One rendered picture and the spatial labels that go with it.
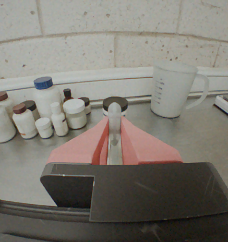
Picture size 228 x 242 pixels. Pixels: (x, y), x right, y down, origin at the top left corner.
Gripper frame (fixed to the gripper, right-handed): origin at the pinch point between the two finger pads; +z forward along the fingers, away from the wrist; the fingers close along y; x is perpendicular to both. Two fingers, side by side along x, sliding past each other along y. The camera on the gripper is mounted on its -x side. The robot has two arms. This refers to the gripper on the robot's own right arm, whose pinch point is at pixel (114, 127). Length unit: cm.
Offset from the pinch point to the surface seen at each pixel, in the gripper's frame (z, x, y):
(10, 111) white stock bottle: 21.0, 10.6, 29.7
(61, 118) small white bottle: 17.1, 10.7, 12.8
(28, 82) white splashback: 29.8, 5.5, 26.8
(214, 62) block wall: 50, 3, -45
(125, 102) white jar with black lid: 21.7, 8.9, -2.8
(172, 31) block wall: 44.0, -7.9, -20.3
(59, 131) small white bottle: 16.5, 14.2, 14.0
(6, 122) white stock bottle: 15.9, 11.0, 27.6
